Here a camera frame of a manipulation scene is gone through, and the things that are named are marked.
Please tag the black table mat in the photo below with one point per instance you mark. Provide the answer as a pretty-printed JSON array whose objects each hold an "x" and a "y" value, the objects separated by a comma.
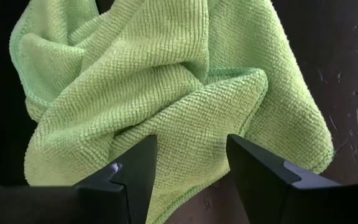
[{"x": 346, "y": 93}]

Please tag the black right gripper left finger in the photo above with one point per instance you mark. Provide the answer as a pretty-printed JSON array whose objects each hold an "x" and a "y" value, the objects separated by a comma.
[{"x": 120, "y": 199}]

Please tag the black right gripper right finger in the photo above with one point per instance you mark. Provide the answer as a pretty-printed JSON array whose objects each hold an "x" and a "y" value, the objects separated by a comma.
[{"x": 275, "y": 202}]

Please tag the green microfiber towel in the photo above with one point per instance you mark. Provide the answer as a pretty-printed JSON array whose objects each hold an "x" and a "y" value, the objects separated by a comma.
[{"x": 166, "y": 93}]

